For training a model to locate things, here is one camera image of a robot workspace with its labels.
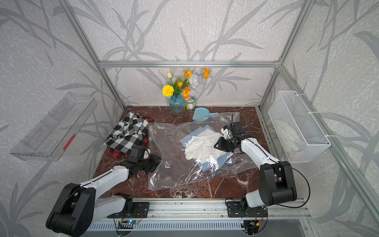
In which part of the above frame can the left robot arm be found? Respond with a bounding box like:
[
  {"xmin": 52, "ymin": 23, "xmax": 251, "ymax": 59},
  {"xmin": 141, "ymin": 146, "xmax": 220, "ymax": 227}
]
[{"xmin": 46, "ymin": 154, "xmax": 161, "ymax": 237}]

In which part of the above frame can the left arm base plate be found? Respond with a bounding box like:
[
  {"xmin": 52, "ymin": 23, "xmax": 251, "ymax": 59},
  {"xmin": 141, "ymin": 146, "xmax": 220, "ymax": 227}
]
[{"xmin": 107, "ymin": 202, "xmax": 150, "ymax": 219}]

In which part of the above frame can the blue glass flower vase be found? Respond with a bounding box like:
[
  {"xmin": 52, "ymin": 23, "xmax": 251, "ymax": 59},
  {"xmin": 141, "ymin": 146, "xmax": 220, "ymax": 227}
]
[{"xmin": 169, "ymin": 94, "xmax": 186, "ymax": 115}]

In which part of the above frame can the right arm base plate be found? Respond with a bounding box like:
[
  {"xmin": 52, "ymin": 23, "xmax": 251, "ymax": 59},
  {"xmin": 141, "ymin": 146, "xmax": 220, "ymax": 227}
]
[{"xmin": 225, "ymin": 198, "xmax": 268, "ymax": 218}]

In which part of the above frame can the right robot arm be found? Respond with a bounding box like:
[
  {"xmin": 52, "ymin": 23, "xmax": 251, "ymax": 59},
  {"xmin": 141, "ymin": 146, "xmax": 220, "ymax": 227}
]
[{"xmin": 214, "ymin": 137, "xmax": 297, "ymax": 208}]

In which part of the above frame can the red black plaid shirt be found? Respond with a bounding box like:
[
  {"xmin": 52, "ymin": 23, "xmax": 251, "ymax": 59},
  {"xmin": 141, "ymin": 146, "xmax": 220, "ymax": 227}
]
[{"xmin": 107, "ymin": 114, "xmax": 155, "ymax": 158}]

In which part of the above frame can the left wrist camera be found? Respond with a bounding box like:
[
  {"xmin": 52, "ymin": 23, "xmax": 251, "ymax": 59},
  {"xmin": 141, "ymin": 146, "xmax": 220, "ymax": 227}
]
[{"xmin": 127, "ymin": 145, "xmax": 151, "ymax": 163}]

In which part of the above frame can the white wire wall basket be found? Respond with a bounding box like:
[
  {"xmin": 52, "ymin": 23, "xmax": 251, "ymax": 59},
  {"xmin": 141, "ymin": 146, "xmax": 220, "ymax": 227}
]
[{"xmin": 268, "ymin": 90, "xmax": 331, "ymax": 163}]

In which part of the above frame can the white garment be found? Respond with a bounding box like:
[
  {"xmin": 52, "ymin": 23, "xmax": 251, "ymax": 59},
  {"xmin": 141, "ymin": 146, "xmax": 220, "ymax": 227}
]
[{"xmin": 185, "ymin": 128, "xmax": 226, "ymax": 164}]

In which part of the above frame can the artificial flower bouquet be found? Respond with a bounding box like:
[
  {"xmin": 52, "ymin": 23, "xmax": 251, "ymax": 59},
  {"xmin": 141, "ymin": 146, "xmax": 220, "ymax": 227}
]
[{"xmin": 162, "ymin": 70, "xmax": 205, "ymax": 99}]

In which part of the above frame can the grey white plaid shirt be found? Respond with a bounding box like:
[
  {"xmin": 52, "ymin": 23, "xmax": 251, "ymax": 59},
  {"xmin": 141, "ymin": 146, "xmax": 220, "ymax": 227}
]
[{"xmin": 104, "ymin": 112, "xmax": 150, "ymax": 155}]

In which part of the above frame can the white cloth in basket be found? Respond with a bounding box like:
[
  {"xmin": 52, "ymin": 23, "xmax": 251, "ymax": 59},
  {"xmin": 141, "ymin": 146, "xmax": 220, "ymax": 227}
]
[{"xmin": 274, "ymin": 119, "xmax": 304, "ymax": 162}]

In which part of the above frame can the aluminium frame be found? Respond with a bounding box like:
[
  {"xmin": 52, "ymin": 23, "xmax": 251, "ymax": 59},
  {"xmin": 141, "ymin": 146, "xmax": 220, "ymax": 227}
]
[{"xmin": 56, "ymin": 0, "xmax": 379, "ymax": 237}]

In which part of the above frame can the light blue folded garment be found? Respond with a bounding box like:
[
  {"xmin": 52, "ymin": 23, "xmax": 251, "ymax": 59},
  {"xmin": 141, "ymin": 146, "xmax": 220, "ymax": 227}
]
[{"xmin": 180, "ymin": 125, "xmax": 234, "ymax": 172}]

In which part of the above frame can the small white lidded jar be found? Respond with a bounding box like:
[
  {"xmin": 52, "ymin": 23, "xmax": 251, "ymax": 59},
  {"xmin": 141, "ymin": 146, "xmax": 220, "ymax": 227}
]
[{"xmin": 185, "ymin": 96, "xmax": 195, "ymax": 111}]

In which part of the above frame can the light blue plastic scoop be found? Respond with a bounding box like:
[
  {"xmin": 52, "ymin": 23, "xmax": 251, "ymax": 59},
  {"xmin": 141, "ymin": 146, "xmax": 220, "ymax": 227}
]
[{"xmin": 192, "ymin": 107, "xmax": 219, "ymax": 122}]

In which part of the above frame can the clear acrylic wall shelf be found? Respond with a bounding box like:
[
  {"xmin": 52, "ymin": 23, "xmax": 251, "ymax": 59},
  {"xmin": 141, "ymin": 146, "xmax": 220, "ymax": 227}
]
[{"xmin": 10, "ymin": 93, "xmax": 97, "ymax": 162}]

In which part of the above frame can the clear plastic vacuum bag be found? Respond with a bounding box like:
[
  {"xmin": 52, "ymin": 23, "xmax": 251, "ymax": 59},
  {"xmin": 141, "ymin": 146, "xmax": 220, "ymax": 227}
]
[{"xmin": 149, "ymin": 112, "xmax": 256, "ymax": 191}]

